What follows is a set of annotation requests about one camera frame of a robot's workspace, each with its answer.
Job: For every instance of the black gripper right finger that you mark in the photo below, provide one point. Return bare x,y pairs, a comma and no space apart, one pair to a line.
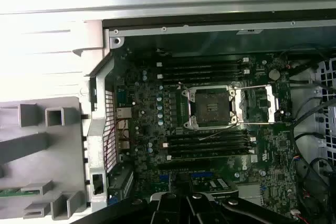
204,208

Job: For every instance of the silver coin battery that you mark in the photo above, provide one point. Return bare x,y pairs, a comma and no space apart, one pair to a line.
274,74

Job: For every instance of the black PC case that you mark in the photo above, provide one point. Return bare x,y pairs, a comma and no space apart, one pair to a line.
199,44

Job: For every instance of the CPU socket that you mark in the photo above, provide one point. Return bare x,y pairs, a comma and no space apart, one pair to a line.
210,108

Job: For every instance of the grey parts rack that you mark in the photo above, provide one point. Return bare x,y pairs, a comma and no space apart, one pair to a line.
68,142

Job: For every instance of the metal drive cage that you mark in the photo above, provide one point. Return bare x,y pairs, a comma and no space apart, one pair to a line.
328,77

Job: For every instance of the black RAM slot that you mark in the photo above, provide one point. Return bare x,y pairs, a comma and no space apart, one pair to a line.
210,142
210,148
202,68
210,136
202,73
210,154
202,62
202,79

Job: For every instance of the green RAM stick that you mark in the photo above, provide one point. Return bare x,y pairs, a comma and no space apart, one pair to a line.
9,193

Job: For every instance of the metal socket cover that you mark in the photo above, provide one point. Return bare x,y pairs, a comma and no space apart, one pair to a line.
240,103

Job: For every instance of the silver chipset heatsink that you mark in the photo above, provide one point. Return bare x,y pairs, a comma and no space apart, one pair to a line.
249,192

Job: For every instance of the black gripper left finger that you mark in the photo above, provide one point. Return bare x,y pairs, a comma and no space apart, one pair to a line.
165,208

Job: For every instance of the green motherboard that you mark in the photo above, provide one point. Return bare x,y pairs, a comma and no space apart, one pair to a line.
147,108

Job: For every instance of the black expansion slot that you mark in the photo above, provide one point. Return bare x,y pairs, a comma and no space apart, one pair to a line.
183,165

